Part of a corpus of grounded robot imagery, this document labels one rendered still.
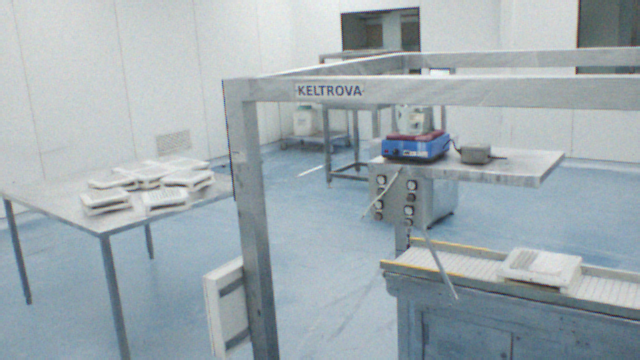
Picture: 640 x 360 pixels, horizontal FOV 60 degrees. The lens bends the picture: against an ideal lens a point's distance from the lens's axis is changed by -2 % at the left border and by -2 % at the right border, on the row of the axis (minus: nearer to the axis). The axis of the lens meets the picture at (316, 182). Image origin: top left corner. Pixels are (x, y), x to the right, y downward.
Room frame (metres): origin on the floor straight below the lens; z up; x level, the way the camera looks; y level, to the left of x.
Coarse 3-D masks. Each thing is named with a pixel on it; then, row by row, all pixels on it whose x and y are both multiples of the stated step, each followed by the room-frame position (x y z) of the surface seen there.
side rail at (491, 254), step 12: (420, 240) 2.25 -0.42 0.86; (456, 252) 2.16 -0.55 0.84; (468, 252) 2.13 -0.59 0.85; (480, 252) 2.10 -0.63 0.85; (492, 252) 2.07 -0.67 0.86; (504, 252) 2.05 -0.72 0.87; (600, 276) 1.84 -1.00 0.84; (612, 276) 1.82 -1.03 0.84; (624, 276) 1.80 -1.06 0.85; (636, 276) 1.78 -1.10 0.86
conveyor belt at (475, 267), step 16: (400, 256) 2.17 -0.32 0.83; (416, 256) 2.16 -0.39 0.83; (432, 256) 2.15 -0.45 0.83; (448, 256) 2.14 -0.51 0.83; (464, 256) 2.13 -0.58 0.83; (464, 272) 1.98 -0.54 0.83; (480, 272) 1.96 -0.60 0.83; (480, 288) 1.84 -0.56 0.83; (576, 288) 1.78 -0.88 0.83; (592, 288) 1.77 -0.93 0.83; (608, 288) 1.76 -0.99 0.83; (624, 288) 1.75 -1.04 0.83; (560, 304) 1.69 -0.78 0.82
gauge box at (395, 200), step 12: (372, 180) 2.03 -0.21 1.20; (396, 180) 1.98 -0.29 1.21; (420, 180) 1.92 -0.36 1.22; (432, 180) 1.99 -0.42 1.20; (372, 192) 2.03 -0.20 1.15; (396, 192) 1.98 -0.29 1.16; (408, 192) 1.95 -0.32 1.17; (420, 192) 1.92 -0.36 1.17; (432, 192) 1.99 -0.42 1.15; (372, 204) 2.04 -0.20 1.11; (384, 204) 2.01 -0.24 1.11; (396, 204) 1.98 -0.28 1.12; (408, 204) 1.95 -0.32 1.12; (420, 204) 1.92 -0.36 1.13; (432, 204) 1.99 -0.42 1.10; (372, 216) 2.04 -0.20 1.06; (384, 216) 2.01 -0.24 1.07; (396, 216) 1.98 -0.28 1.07; (420, 216) 1.92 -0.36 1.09; (432, 216) 1.99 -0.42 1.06
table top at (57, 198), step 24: (96, 168) 4.19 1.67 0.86; (0, 192) 3.65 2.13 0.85; (24, 192) 3.59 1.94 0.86; (48, 192) 3.55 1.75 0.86; (72, 192) 3.50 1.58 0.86; (144, 192) 3.39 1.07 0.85; (216, 192) 3.27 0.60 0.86; (48, 216) 3.09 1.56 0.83; (72, 216) 2.97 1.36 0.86; (96, 216) 2.94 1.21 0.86; (120, 216) 2.91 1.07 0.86; (144, 216) 2.88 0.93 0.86; (168, 216) 2.95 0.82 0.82
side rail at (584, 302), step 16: (400, 272) 2.01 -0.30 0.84; (416, 272) 1.97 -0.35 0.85; (432, 272) 1.93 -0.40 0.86; (496, 288) 1.79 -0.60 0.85; (512, 288) 1.76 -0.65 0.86; (528, 288) 1.73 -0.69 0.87; (576, 304) 1.64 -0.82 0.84; (592, 304) 1.61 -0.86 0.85; (608, 304) 1.59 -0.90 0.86; (624, 304) 1.57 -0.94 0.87
